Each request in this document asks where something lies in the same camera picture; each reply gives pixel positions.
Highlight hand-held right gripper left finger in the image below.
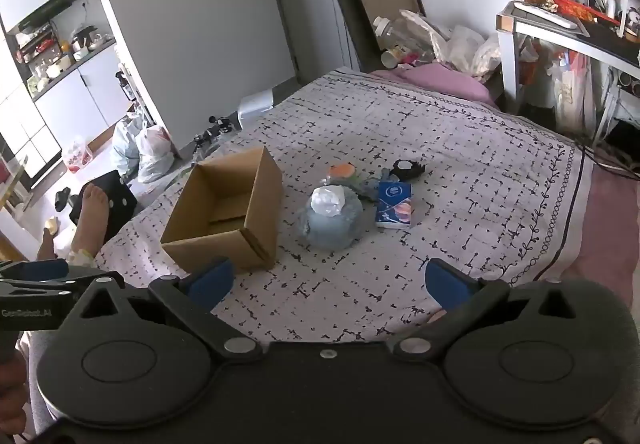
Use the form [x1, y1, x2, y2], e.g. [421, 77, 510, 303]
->
[60, 258, 263, 365]

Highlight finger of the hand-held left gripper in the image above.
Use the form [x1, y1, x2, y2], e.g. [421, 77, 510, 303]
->
[0, 259, 70, 281]
[0, 276, 96, 299]

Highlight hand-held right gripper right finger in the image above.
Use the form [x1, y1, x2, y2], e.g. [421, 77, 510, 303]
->
[387, 259, 586, 365]

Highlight brown cardboard box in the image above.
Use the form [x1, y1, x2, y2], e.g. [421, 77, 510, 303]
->
[160, 146, 284, 273]

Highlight blue tissue packet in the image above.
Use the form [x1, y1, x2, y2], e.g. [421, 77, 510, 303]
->
[375, 181, 414, 229]

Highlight black lace scrunchie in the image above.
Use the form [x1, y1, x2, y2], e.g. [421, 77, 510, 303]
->
[391, 159, 427, 182]

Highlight clear plastic wrap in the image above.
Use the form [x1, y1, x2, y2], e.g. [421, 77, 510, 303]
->
[295, 184, 366, 252]

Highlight person's left hand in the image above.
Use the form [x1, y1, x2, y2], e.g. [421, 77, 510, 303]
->
[0, 353, 27, 437]

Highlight person's bare foot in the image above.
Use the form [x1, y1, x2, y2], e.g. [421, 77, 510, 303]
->
[37, 184, 108, 269]

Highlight black white-dotted bag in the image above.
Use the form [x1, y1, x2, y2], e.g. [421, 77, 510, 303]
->
[70, 170, 138, 242]

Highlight red patterned bag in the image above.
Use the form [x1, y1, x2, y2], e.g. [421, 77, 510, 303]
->
[62, 136, 94, 173]

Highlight white red plastic bag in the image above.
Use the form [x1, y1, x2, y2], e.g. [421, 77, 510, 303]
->
[137, 125, 176, 183]

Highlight black tripod gear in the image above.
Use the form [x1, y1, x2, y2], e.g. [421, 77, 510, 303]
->
[192, 116, 236, 159]

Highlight grey plastic bag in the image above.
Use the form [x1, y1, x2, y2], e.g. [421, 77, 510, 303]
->
[111, 116, 146, 175]

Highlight white black-patterned blanket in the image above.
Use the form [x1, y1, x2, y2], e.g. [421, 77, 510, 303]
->
[95, 68, 596, 345]

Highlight pink bed sheet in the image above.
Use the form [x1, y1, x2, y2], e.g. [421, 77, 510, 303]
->
[510, 164, 640, 295]

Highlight white box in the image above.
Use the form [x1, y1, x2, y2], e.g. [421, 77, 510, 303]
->
[237, 91, 275, 129]

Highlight white kitchen cabinet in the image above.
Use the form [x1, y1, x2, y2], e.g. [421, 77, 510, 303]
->
[0, 0, 131, 185]

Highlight black spray bottle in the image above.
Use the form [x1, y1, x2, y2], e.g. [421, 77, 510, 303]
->
[116, 64, 136, 99]

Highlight pink pillow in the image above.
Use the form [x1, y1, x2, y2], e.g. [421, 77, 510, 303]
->
[370, 62, 493, 104]

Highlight small white plastic bag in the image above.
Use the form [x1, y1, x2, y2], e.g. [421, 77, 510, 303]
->
[470, 38, 502, 77]

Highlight clear storage bags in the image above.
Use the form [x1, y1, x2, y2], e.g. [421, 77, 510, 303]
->
[547, 48, 606, 129]

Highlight white desk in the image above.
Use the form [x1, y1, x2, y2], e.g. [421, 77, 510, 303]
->
[496, 4, 640, 145]

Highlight large white plastic bag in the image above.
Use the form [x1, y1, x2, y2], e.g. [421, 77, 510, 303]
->
[400, 10, 481, 69]

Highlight clear plastic bottle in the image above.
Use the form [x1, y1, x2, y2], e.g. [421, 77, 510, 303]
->
[372, 16, 426, 52]

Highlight grey wardrobe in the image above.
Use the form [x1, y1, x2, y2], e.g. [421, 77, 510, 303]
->
[265, 0, 381, 84]

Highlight red decorative item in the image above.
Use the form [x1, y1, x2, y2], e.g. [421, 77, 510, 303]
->
[510, 0, 616, 24]

